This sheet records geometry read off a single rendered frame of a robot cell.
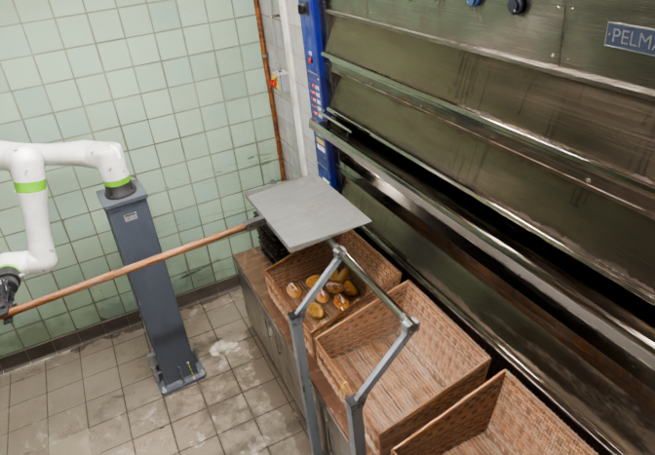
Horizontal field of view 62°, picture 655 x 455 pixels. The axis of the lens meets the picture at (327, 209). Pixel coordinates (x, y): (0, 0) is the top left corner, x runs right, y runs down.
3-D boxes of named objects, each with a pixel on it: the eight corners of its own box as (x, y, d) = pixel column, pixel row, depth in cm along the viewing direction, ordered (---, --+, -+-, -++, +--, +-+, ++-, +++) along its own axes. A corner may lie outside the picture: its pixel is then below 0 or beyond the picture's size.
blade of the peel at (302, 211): (290, 253, 209) (288, 247, 207) (245, 197, 253) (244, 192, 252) (371, 221, 220) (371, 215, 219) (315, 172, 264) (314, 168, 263)
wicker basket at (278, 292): (348, 262, 302) (343, 219, 288) (405, 320, 257) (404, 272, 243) (266, 293, 284) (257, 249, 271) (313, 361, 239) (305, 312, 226)
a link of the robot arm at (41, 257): (15, 188, 224) (14, 195, 215) (46, 184, 229) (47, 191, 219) (29, 269, 235) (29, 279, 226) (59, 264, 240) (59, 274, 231)
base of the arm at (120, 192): (98, 183, 275) (95, 172, 272) (128, 174, 280) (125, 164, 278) (108, 203, 254) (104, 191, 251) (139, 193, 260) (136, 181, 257)
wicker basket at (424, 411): (410, 324, 254) (409, 276, 240) (491, 411, 208) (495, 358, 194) (315, 363, 238) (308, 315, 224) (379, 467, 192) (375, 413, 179)
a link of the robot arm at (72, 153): (87, 138, 269) (-24, 138, 222) (111, 141, 262) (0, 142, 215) (87, 165, 271) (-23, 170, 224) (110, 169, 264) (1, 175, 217)
